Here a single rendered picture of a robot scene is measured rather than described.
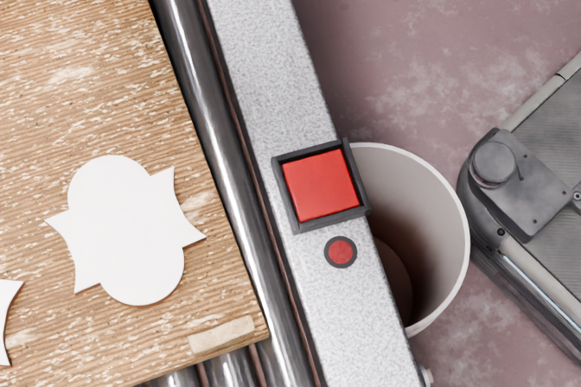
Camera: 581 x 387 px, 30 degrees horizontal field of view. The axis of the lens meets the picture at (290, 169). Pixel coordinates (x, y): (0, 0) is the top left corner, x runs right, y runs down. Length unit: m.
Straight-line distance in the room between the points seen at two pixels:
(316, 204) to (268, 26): 0.20
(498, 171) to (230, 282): 0.81
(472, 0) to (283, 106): 1.19
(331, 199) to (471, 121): 1.10
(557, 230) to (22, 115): 1.01
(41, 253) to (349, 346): 0.29
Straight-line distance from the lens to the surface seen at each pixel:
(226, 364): 0.98
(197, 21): 1.10
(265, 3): 1.11
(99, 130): 1.03
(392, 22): 2.16
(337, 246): 1.02
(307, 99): 1.06
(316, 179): 1.02
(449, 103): 2.10
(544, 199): 1.76
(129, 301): 0.97
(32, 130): 1.04
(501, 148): 1.73
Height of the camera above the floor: 1.89
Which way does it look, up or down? 70 degrees down
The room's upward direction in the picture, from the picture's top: 8 degrees clockwise
